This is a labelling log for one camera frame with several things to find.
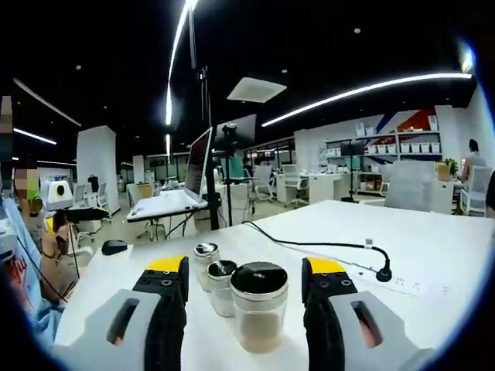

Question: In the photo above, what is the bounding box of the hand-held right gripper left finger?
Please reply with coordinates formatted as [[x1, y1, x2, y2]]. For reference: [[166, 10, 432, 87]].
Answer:
[[52, 254, 190, 371]]

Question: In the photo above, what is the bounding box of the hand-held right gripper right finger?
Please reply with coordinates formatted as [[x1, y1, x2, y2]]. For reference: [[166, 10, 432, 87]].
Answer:
[[301, 256, 434, 371]]

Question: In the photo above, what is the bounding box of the tall seasoning bottle brown powder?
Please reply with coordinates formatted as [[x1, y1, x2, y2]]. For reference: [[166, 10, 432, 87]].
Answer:
[[229, 261, 289, 354]]

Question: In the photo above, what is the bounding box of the small seasoning bottle white powder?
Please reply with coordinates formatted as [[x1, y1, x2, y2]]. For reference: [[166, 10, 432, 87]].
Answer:
[[207, 260, 238, 318]]

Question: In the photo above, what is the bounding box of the small seasoning bottle beige powder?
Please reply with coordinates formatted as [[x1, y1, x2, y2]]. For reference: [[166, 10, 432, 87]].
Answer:
[[193, 242, 222, 293]]

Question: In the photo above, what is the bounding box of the person's left hand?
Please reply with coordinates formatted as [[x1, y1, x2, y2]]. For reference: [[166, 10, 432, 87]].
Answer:
[[42, 213, 73, 255]]

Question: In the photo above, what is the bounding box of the black oval puck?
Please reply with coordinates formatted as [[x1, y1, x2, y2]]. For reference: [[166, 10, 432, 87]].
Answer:
[[101, 239, 129, 256]]

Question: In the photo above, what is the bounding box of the operator person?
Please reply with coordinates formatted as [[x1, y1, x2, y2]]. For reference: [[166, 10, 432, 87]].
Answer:
[[0, 199, 65, 341]]

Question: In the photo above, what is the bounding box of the white laptop stand table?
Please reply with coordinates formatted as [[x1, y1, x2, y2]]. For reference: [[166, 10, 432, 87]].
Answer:
[[126, 191, 217, 241]]

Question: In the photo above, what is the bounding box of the silver laptop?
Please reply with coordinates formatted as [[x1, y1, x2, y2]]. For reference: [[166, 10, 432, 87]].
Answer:
[[127, 126, 214, 217]]

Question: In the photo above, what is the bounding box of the white mesh office chair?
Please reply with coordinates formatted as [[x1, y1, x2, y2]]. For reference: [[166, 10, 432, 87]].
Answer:
[[281, 163, 311, 208], [253, 165, 276, 203]]

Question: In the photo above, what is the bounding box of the long curved ceiling light strip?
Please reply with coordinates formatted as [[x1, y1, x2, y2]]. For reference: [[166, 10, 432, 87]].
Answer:
[[165, 0, 200, 127]]

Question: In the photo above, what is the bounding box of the small tilted dark screen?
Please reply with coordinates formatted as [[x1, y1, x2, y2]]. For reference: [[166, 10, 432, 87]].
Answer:
[[214, 113, 258, 152]]

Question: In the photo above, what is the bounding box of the grey office chair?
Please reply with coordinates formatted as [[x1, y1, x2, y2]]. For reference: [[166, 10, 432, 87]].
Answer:
[[384, 160, 448, 213]]

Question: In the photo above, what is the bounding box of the small black monitor on stand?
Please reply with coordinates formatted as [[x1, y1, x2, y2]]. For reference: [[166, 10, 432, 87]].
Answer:
[[340, 139, 367, 203]]

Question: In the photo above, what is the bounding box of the grey shelf unit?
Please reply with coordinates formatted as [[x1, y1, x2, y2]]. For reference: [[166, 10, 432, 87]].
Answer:
[[324, 129, 444, 194]]

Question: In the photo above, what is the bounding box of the row of white storage bins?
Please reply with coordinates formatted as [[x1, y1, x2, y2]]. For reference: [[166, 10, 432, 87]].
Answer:
[[367, 141, 442, 155]]

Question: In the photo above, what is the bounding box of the white ceiling air vent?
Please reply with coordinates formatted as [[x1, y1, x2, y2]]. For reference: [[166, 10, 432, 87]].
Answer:
[[227, 76, 288, 104]]

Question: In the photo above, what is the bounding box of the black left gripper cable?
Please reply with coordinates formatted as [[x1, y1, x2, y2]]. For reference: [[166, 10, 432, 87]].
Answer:
[[15, 222, 81, 305]]

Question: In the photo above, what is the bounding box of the black gooseneck cable with base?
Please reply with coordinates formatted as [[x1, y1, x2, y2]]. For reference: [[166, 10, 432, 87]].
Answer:
[[241, 220, 394, 282]]

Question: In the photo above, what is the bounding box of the black camera tripod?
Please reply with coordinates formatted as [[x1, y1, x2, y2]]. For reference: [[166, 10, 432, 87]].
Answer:
[[220, 122, 243, 229]]

